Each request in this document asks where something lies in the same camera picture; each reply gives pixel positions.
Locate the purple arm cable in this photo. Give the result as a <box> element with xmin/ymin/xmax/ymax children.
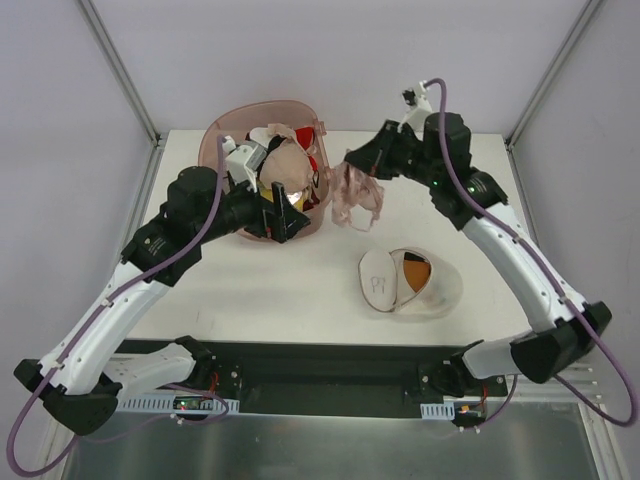
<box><xmin>8</xmin><ymin>134</ymin><xmax>231</xmax><ymax>476</ymax></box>
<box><xmin>422</xmin><ymin>78</ymin><xmax>634</xmax><ymax>427</ymax></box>

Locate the aluminium frame post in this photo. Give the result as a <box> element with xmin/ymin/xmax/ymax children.
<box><xmin>75</xmin><ymin>0</ymin><xmax>163</xmax><ymax>147</ymax></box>
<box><xmin>505</xmin><ymin>0</ymin><xmax>606</xmax><ymax>153</ymax></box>

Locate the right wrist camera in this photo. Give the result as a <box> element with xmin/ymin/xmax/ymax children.
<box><xmin>401</xmin><ymin>81</ymin><xmax>434</xmax><ymax>133</ymax></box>

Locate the metal front sheet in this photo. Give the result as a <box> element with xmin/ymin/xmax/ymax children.
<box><xmin>52</xmin><ymin>403</ymin><xmax>630</xmax><ymax>479</ymax></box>

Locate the left aluminium frame post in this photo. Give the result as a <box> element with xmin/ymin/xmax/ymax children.
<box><xmin>75</xmin><ymin>0</ymin><xmax>163</xmax><ymax>147</ymax></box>

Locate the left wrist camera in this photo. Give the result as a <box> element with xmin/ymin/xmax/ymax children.
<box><xmin>221</xmin><ymin>136</ymin><xmax>267</xmax><ymax>192</ymax></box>

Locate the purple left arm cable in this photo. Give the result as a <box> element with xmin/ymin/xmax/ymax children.
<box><xmin>8</xmin><ymin>134</ymin><xmax>231</xmax><ymax>476</ymax></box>

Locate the yellow bra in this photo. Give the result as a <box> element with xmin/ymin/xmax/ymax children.
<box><xmin>260</xmin><ymin>188</ymin><xmax>308</xmax><ymax>212</ymax></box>

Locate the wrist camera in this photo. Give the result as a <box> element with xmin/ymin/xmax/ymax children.
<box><xmin>221</xmin><ymin>136</ymin><xmax>267</xmax><ymax>192</ymax></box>
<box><xmin>401</xmin><ymin>81</ymin><xmax>434</xmax><ymax>133</ymax></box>

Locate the pink translucent plastic basket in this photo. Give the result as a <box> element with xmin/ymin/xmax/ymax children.
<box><xmin>198</xmin><ymin>100</ymin><xmax>330</xmax><ymax>239</ymax></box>

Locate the white cable duct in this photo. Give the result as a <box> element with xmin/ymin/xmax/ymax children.
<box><xmin>116</xmin><ymin>393</ymin><xmax>225</xmax><ymax>415</ymax></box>
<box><xmin>420</xmin><ymin>402</ymin><xmax>455</xmax><ymax>421</ymax></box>

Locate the red bra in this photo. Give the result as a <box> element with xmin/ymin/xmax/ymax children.
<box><xmin>295</xmin><ymin>126</ymin><xmax>320</xmax><ymax>212</ymax></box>

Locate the front aluminium frame rail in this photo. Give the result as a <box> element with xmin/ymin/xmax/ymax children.
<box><xmin>545</xmin><ymin>365</ymin><xmax>604</xmax><ymax>403</ymax></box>

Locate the left white cable duct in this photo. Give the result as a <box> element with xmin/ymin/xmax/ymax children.
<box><xmin>116</xmin><ymin>393</ymin><xmax>225</xmax><ymax>415</ymax></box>

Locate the right white cable duct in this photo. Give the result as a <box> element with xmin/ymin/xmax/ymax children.
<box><xmin>420</xmin><ymin>402</ymin><xmax>455</xmax><ymax>421</ymax></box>

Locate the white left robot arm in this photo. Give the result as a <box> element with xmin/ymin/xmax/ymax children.
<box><xmin>14</xmin><ymin>166</ymin><xmax>310</xmax><ymax>436</ymax></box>

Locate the orange bra black trim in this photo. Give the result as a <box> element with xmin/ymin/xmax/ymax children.
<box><xmin>402</xmin><ymin>252</ymin><xmax>432</xmax><ymax>293</ymax></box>

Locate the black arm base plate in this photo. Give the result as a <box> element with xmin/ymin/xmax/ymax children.
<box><xmin>189</xmin><ymin>342</ymin><xmax>519</xmax><ymax>419</ymax></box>

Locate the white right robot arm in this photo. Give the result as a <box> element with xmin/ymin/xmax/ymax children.
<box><xmin>344</xmin><ymin>113</ymin><xmax>612</xmax><ymax>395</ymax></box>

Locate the right aluminium frame post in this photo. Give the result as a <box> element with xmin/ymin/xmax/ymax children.
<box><xmin>505</xmin><ymin>0</ymin><xmax>606</xmax><ymax>153</ymax></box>

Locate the white bra black trim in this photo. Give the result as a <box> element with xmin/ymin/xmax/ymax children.
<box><xmin>245</xmin><ymin>127</ymin><xmax>284</xmax><ymax>156</ymax></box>

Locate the pink bra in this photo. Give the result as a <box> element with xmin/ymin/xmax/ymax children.
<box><xmin>330</xmin><ymin>161</ymin><xmax>385</xmax><ymax>232</ymax></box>

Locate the white mesh laundry bag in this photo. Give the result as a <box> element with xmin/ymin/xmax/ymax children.
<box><xmin>358</xmin><ymin>247</ymin><xmax>463</xmax><ymax>319</ymax></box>

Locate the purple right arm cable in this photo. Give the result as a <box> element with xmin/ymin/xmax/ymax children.
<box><xmin>422</xmin><ymin>78</ymin><xmax>634</xmax><ymax>427</ymax></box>

